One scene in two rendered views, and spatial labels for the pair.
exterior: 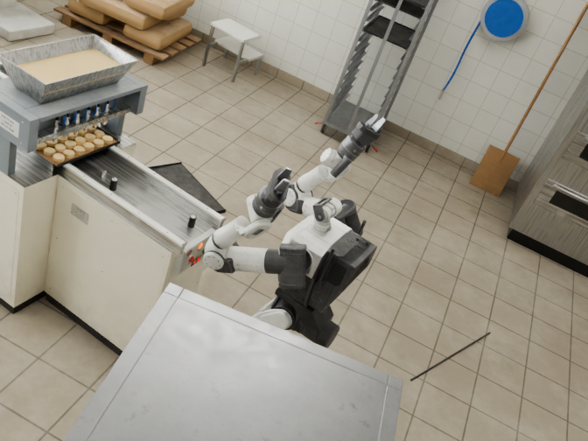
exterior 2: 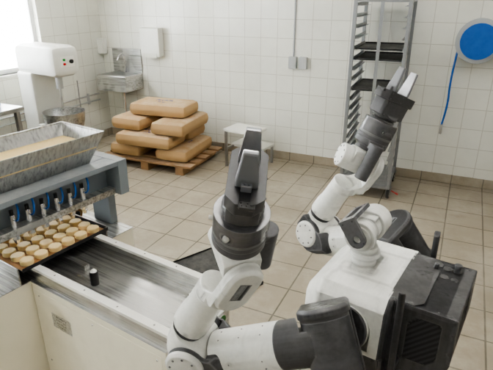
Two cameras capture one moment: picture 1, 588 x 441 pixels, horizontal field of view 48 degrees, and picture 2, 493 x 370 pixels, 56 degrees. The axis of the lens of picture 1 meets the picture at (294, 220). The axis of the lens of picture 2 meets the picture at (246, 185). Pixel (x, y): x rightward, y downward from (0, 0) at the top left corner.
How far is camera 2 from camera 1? 144 cm
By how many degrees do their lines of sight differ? 17
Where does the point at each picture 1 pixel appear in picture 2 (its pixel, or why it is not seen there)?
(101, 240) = (90, 352)
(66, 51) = (26, 142)
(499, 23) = (475, 47)
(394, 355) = not seen: outside the picture
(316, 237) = (362, 279)
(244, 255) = (236, 345)
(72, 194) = (48, 302)
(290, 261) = (323, 337)
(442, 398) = not seen: outside the picture
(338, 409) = not seen: outside the picture
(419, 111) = (424, 150)
